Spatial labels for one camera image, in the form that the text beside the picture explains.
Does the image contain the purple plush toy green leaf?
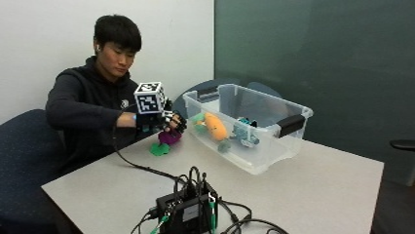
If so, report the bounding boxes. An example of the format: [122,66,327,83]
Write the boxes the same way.
[149,129,184,157]

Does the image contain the orange plush carrot toy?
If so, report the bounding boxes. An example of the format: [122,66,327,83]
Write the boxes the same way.
[190,111,230,142]

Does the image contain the white cube with black markers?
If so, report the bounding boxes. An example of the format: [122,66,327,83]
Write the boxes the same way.
[132,81,169,116]

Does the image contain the blue fabric chair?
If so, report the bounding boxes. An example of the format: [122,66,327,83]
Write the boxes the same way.
[172,77,241,119]
[245,81,283,99]
[0,108,68,226]

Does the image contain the small green plush piece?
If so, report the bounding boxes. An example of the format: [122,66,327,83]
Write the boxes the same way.
[217,140,234,154]

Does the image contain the teal plush toy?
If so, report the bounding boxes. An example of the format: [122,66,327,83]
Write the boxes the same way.
[230,117,262,148]

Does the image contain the clear plastic storage bin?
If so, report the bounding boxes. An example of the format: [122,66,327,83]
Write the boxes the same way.
[181,83,315,176]

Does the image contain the the person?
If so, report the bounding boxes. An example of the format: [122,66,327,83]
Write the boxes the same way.
[44,14,144,174]

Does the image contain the black electronics box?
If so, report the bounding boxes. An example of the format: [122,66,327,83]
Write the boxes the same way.
[154,190,221,234]

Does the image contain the black chair armrest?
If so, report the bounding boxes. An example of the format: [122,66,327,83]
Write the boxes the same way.
[388,138,415,151]

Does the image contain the black bin handle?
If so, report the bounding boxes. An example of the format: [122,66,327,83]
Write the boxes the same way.
[275,113,307,139]
[196,85,221,100]

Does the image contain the green cable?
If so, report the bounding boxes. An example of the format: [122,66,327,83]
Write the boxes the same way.
[208,194,218,234]
[149,214,172,234]

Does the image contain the looped black cable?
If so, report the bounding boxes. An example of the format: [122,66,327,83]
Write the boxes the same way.
[218,198,291,234]

